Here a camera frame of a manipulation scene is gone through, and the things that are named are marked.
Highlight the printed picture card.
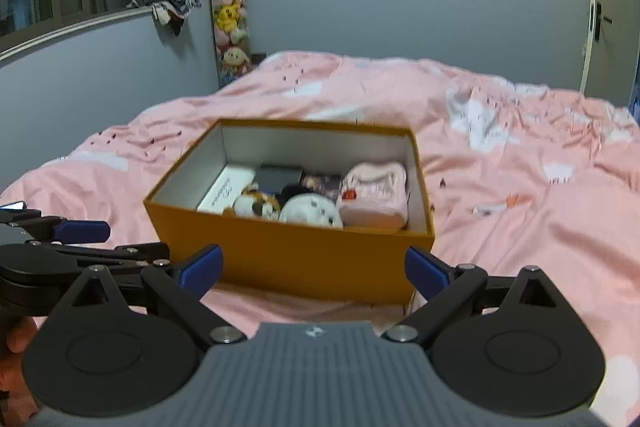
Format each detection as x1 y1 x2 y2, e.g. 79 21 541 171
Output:
300 173 343 198

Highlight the white round plush toy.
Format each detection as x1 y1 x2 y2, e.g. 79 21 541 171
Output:
279 183 345 228

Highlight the brown plush with blue hat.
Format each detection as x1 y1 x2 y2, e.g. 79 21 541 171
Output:
232 187 282 220

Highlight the grey box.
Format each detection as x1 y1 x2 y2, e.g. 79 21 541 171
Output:
254 163 304 195

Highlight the orange cardboard box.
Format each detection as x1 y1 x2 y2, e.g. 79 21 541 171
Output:
143 118 436 305

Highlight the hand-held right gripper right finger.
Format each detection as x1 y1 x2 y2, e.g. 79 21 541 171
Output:
382 246 573 350

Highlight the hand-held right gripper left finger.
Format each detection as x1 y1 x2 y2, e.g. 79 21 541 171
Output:
47 243 248 349

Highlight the black door handle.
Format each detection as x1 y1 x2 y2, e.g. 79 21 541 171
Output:
589 2 613 42

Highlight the white box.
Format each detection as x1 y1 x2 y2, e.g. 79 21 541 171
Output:
196 164 261 214

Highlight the person's left hand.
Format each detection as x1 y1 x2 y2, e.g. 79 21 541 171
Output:
0 316 41 413

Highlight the pink fabric pouch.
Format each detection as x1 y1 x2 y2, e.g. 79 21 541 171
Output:
336 161 408 229

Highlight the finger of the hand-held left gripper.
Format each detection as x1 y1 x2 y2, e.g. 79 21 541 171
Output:
54 243 171 276
0 202 112 245

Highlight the grey room door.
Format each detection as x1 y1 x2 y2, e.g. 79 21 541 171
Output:
580 0 640 108

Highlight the clear column of plush toys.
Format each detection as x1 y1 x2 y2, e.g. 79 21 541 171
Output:
205 0 253 88

